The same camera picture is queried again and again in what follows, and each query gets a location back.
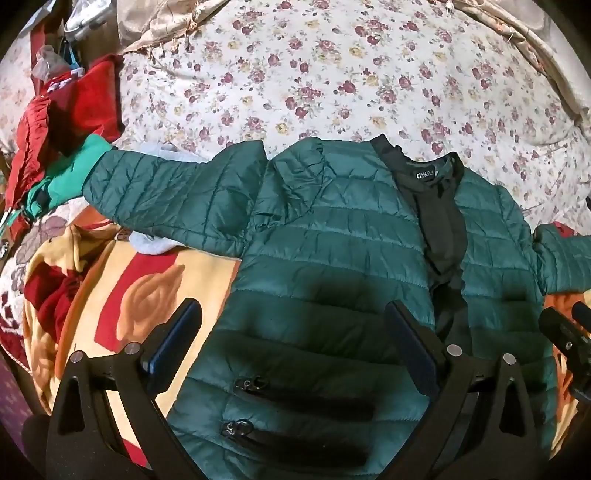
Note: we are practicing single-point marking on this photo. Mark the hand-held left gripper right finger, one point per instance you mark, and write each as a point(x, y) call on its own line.
point(413, 350)

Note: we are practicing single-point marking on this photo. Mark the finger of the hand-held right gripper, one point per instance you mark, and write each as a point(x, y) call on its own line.
point(582, 316)
point(561, 332)

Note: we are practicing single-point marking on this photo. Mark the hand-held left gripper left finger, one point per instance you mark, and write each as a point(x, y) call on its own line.
point(173, 341)

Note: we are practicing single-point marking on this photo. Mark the green quilted jacket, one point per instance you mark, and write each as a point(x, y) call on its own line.
point(323, 230)

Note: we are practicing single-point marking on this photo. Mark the blue clothes hanger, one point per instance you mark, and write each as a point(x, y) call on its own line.
point(74, 57)

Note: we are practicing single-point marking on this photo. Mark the yellow red rose printed blanket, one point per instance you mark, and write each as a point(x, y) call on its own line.
point(152, 286)

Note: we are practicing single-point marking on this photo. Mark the light blue fleece cloth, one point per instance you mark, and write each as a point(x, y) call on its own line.
point(150, 244)

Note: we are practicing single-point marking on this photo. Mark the teal green garment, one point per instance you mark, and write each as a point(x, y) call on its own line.
point(69, 170)

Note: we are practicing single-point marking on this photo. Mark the red garment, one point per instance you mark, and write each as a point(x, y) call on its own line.
point(87, 101)

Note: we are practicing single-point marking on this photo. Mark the floral bedsheet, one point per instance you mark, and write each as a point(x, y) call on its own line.
point(323, 69)

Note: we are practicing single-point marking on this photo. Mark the silver foil bag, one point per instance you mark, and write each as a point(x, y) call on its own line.
point(87, 16)

